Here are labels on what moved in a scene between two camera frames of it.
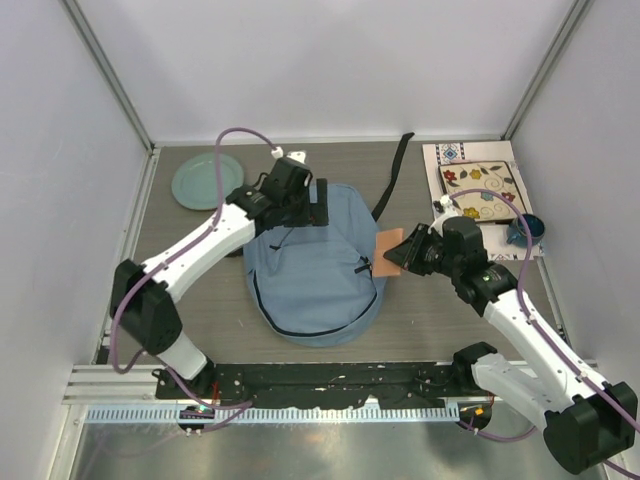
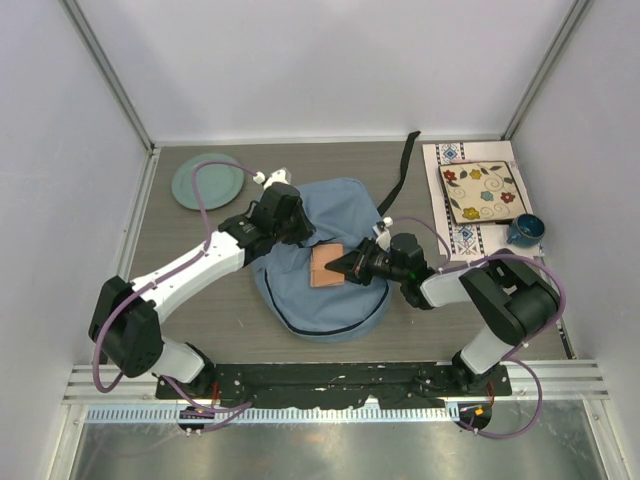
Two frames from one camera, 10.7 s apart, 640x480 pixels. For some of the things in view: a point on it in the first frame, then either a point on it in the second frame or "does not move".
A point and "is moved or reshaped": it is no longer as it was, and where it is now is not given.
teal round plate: [194, 182] does not move
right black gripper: [414, 245] → [355, 265]
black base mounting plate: [326, 385] does not move
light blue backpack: [314, 285] is moved or reshaped
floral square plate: [484, 206] does not move
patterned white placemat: [495, 236] does not move
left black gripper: [312, 214] → [307, 228]
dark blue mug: [515, 234] does not move
